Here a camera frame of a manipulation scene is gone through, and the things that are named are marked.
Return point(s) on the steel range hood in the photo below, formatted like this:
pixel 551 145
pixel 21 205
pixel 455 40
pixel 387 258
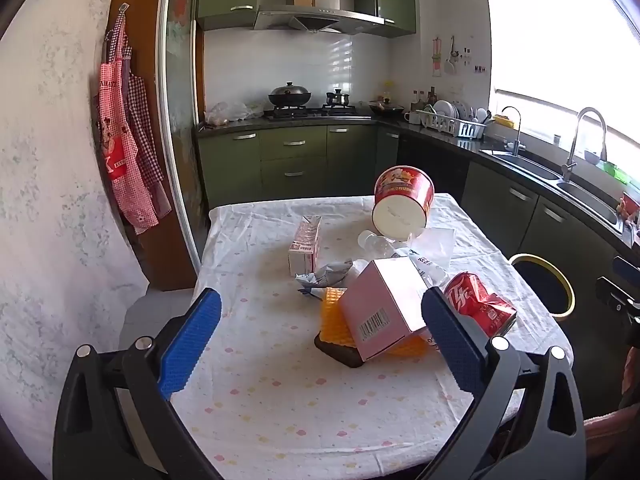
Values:
pixel 320 20

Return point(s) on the orange foam fruit net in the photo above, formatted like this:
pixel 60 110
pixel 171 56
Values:
pixel 334 320

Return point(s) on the white plate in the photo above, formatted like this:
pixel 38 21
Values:
pixel 442 107

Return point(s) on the red bowl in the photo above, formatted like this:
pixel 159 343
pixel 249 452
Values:
pixel 632 201

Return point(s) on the green tray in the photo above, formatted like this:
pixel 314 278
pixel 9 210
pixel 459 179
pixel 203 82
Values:
pixel 612 170

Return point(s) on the window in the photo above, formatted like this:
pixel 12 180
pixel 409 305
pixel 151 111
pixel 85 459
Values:
pixel 550 35

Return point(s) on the black frying pan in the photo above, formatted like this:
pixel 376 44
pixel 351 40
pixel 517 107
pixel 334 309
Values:
pixel 387 107

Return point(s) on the small steel faucet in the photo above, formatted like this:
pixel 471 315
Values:
pixel 517 135

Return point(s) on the silver wrapper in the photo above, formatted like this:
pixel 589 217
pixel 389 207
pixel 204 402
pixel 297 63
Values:
pixel 325 277

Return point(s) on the dark sauce bottle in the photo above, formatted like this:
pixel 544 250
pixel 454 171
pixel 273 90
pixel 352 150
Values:
pixel 432 96

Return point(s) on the clear plastic bottle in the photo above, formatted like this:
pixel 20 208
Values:
pixel 380 246

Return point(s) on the red checkered bag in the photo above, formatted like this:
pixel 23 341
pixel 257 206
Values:
pixel 147 135

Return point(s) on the black wok with lid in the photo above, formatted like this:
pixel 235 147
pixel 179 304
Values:
pixel 290 95

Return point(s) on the hanging skimmer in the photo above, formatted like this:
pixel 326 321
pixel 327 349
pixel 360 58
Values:
pixel 451 57

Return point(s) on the sliding glass door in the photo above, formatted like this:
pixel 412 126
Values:
pixel 182 85

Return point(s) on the green base cabinets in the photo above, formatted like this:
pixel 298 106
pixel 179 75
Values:
pixel 295 160

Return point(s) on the pink cardboard box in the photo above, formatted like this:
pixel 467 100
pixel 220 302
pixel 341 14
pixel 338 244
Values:
pixel 385 305

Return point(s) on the steel double sink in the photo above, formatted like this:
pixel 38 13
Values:
pixel 590 200

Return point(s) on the pink green wall ornament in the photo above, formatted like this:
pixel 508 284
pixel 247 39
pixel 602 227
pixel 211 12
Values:
pixel 436 57

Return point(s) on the gas stove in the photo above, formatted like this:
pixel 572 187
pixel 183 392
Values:
pixel 310 112

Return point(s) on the purple bowl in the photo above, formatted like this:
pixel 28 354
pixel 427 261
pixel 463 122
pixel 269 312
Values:
pixel 592 156

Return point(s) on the white floral tablecloth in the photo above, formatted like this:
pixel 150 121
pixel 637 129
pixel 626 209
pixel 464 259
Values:
pixel 260 410

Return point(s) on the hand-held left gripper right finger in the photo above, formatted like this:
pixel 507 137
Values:
pixel 452 345

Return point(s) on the red checked apron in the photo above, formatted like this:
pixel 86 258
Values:
pixel 117 160

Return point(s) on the crushed red can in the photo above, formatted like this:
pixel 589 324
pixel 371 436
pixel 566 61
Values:
pixel 475 302

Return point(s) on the yellow container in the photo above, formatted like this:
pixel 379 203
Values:
pixel 502 121

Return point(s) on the white dish rack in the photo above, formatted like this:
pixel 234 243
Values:
pixel 450 125

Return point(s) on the red instant noodle bucket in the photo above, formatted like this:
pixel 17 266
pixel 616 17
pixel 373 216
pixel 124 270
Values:
pixel 405 187

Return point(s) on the dark brown snack wrapper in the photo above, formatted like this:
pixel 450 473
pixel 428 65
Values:
pixel 345 357

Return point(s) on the milk carton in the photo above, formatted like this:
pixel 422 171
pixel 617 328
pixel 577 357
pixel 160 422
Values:
pixel 305 247

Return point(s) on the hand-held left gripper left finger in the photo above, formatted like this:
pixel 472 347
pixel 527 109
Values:
pixel 192 345

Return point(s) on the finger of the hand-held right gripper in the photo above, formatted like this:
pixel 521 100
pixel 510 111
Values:
pixel 629 265
pixel 617 292

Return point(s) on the yellow rimmed trash bin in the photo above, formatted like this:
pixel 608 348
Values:
pixel 569 285

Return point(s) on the clear plastic bag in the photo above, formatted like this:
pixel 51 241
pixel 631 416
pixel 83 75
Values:
pixel 227 112

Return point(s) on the large steel faucet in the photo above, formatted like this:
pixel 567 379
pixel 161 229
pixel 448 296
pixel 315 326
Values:
pixel 570 155

